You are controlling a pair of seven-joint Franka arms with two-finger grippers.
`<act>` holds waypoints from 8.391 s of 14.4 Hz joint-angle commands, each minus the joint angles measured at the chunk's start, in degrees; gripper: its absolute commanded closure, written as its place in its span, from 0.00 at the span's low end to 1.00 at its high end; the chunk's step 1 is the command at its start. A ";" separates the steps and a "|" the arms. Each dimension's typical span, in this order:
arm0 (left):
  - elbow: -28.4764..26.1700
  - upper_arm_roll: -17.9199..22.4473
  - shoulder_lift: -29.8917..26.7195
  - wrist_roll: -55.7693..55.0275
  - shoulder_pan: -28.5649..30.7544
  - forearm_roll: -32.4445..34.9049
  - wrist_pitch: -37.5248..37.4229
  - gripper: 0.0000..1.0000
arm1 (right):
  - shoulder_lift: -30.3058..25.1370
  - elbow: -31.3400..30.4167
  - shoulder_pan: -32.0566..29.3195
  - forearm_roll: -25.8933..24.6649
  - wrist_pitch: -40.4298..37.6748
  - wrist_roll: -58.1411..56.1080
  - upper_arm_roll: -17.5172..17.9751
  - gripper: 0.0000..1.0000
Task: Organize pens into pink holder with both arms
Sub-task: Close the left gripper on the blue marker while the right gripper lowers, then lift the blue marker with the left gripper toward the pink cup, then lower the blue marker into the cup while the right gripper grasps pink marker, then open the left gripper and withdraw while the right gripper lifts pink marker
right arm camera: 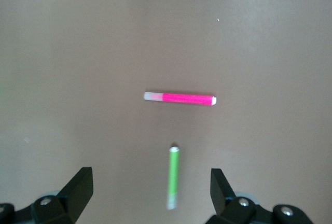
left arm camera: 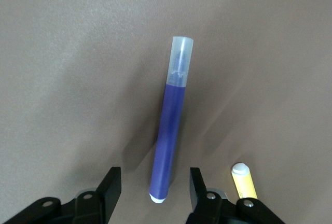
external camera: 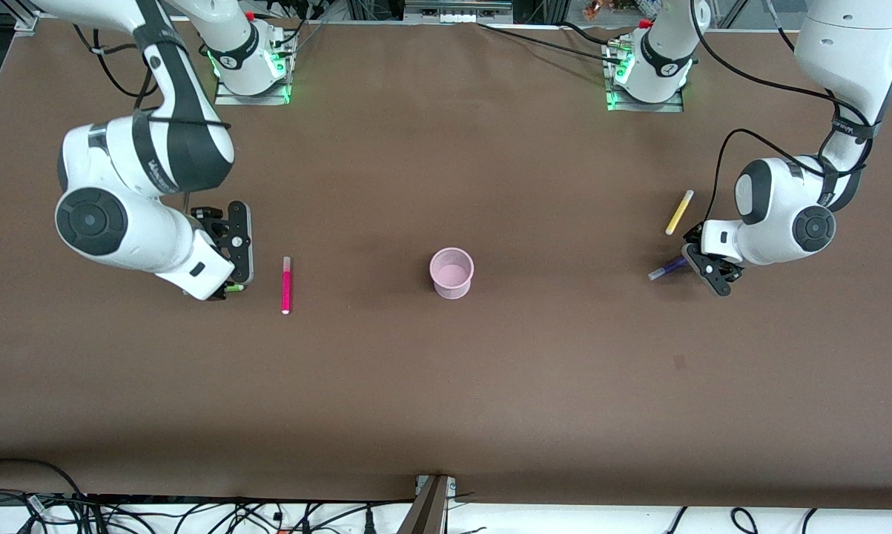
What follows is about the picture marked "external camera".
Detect grey metal bracket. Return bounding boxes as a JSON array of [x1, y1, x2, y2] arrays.
[[404, 0, 515, 24]]

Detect yellow marker pen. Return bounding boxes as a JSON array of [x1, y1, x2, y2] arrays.
[[664, 189, 696, 237]]

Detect pink plastic cup holder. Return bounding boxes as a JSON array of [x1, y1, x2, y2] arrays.
[[428, 246, 476, 301]]

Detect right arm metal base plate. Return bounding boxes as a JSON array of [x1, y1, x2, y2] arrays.
[[214, 70, 294, 107]]

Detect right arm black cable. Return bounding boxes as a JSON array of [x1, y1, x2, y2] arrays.
[[73, 22, 233, 216]]

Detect aluminium frame post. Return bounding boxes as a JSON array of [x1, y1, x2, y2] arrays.
[[397, 473, 459, 534]]

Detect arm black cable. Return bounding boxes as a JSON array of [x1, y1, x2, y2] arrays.
[[689, 0, 878, 223], [73, 22, 233, 216]]

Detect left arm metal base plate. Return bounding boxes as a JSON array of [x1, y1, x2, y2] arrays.
[[604, 44, 686, 114]]

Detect curved black table cable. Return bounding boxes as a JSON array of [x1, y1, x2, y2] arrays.
[[561, 20, 618, 47]]

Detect grey cable bundle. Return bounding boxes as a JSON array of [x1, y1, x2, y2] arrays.
[[271, 11, 329, 76]]

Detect black cable with white tag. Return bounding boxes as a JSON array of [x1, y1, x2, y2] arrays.
[[16, 492, 55, 534]]

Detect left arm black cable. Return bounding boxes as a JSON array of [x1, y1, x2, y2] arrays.
[[689, 0, 878, 223]]

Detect black cable loop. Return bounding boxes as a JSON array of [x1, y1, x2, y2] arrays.
[[0, 457, 87, 514]]

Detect purple marker pen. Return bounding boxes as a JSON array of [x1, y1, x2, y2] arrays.
[[647, 256, 690, 282]]

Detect long black table cable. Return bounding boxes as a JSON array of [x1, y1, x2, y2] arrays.
[[477, 22, 626, 66]]

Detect brown paper table cover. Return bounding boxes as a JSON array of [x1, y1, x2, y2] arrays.
[[0, 16, 892, 512]]

